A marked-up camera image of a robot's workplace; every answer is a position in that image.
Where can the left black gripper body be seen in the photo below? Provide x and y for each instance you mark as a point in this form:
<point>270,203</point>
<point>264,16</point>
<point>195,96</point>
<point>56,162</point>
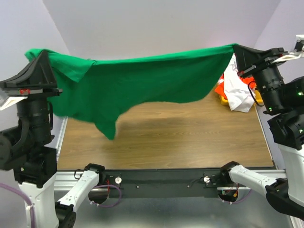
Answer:
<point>32,90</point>

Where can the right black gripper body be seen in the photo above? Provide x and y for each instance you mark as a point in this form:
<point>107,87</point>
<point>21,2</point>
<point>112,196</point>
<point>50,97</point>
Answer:
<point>270,60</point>

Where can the green t-shirt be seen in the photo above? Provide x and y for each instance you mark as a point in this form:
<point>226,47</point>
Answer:
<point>99,91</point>

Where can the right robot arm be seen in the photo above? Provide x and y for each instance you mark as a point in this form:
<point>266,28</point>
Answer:
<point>285,103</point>

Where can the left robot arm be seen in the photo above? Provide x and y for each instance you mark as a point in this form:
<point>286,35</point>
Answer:
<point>24,148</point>

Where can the orange t-shirt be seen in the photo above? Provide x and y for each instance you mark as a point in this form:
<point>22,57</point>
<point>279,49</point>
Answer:
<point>220,84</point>

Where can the white t-shirt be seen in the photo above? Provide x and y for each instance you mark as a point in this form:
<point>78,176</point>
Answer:
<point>236,91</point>

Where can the yellow plastic bin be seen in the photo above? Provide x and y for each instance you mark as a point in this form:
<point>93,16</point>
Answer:
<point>257,95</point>

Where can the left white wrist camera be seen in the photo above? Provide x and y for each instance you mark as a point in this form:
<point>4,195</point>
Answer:
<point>8,101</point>

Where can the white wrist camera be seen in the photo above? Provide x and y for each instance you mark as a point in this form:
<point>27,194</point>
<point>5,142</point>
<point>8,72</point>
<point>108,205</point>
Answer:
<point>296,53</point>
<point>8,101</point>

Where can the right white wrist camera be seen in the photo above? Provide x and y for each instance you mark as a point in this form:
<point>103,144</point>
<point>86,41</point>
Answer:
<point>296,53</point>

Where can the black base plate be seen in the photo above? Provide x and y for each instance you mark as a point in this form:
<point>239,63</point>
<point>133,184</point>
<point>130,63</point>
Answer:
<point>162,183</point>

